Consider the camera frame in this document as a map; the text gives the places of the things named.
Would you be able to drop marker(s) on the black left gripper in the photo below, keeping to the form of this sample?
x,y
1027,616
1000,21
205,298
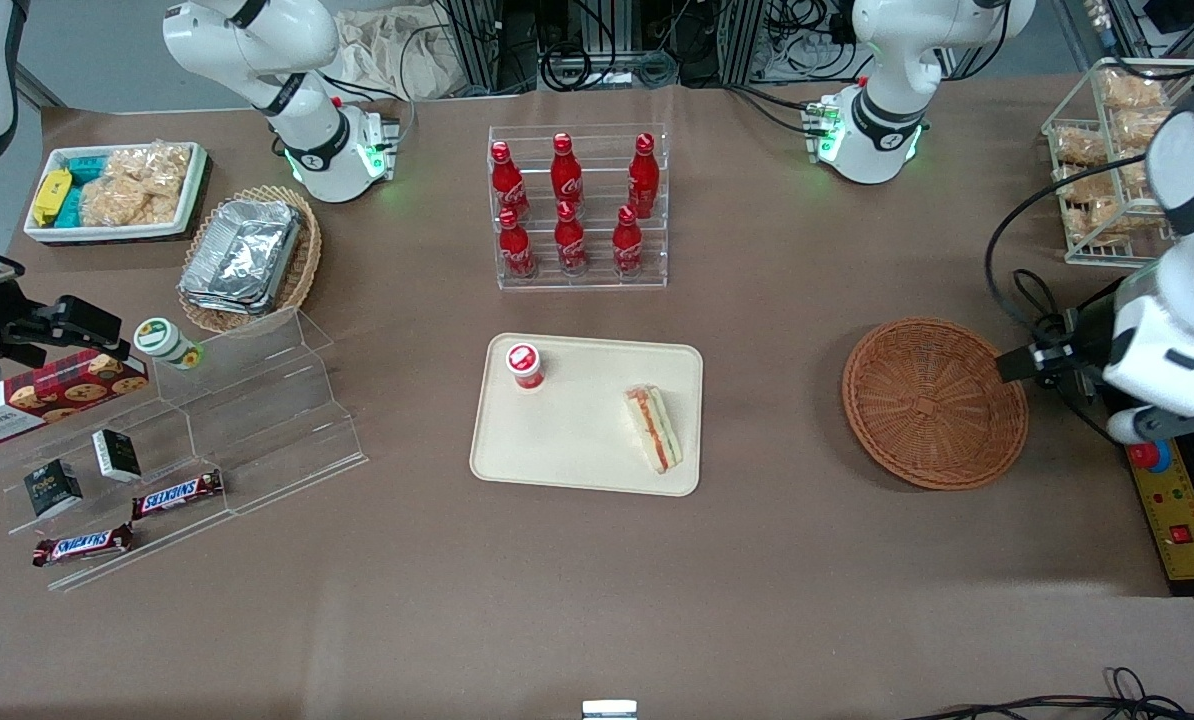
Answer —
x,y
1085,341

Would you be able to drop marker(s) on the plastic-wrapped triangle sandwich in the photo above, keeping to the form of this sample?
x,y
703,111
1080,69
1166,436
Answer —
x,y
654,430

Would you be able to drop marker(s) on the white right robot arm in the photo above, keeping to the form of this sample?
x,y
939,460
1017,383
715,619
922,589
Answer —
x,y
307,120

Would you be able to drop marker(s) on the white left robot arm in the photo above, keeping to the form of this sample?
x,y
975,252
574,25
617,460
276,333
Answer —
x,y
1182,340

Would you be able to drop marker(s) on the brown round wicker basket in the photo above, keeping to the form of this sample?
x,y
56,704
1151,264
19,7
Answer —
x,y
932,405

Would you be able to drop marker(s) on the white rectangular snack tray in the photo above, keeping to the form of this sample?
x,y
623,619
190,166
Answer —
x,y
117,233

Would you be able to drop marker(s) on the light oval wicker basket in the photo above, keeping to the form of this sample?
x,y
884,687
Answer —
x,y
307,260

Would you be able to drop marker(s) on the beige plastic serving tray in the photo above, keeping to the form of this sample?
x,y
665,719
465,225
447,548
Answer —
x,y
577,430

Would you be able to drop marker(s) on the red tartan cookie box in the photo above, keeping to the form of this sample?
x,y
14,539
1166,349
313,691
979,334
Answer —
x,y
57,392

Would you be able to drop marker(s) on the green-lid yogurt cup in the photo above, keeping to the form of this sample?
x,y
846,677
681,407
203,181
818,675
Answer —
x,y
162,340

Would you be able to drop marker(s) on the teal snack packet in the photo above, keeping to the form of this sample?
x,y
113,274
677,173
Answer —
x,y
70,210
85,166

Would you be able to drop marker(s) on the rice cracker bag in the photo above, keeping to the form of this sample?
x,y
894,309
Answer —
x,y
122,202
157,165

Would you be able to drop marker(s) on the yellow snack packet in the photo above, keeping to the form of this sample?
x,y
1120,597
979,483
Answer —
x,y
52,195

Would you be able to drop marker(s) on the small black carton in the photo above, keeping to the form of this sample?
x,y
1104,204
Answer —
x,y
53,489
117,456

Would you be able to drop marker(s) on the red emergency stop button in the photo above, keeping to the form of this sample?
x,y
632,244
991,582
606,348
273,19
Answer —
x,y
1149,458

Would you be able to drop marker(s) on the aluminium foil container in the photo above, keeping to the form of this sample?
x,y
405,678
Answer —
x,y
247,245

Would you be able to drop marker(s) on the Snickers chocolate bar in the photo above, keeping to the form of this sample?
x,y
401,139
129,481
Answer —
x,y
179,494
82,545

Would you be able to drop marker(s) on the clear acrylic step display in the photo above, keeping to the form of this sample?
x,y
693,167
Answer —
x,y
257,420

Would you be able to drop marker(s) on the yellow control panel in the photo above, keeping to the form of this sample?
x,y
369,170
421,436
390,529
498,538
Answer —
x,y
1172,510

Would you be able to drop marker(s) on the fried snack bag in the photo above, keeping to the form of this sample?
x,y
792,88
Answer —
x,y
1142,128
1079,146
1134,172
1130,88

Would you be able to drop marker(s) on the red cola bottle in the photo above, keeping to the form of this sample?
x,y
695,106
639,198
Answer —
x,y
643,178
505,180
566,172
516,248
627,246
570,243

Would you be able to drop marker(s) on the beige cloth bag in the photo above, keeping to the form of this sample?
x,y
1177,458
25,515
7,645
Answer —
x,y
397,55

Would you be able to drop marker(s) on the clear acrylic bottle rack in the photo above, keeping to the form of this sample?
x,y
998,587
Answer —
x,y
597,275

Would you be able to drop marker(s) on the small red-lid cup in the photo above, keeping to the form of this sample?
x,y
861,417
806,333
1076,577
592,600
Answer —
x,y
524,365

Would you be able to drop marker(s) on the small white edge object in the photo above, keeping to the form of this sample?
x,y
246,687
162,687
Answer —
x,y
609,710

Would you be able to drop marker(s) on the red rocker switch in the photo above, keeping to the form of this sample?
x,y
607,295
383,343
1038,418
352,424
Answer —
x,y
1182,535

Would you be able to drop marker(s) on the aluminium frame structure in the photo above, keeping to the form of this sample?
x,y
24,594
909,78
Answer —
x,y
477,40

